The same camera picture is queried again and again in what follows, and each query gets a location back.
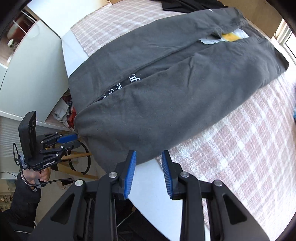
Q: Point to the white plastic bag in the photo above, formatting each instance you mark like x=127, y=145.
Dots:
x=59, y=113

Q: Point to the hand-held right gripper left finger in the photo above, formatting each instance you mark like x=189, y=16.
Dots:
x=130, y=176

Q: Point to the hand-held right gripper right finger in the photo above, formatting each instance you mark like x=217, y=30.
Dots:
x=167, y=176

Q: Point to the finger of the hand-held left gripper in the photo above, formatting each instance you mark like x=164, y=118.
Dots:
x=69, y=146
x=67, y=138

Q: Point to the person's black jacket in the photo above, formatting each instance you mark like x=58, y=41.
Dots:
x=13, y=231

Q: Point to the pink plaid cloth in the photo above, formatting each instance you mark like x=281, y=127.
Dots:
x=242, y=162

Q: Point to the light wooden board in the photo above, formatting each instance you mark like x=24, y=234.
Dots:
x=261, y=18

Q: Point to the wooden rack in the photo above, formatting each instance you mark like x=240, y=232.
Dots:
x=76, y=172

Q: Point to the black t-shirt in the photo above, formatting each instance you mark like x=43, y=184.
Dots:
x=185, y=3

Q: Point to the black hoop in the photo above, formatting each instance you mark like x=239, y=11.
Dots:
x=89, y=160

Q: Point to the person's left hand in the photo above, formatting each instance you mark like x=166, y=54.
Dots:
x=31, y=176

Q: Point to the grey daisy print t-shirt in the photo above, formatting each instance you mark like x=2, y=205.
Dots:
x=161, y=104

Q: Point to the white radiator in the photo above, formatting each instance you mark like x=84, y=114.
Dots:
x=9, y=143

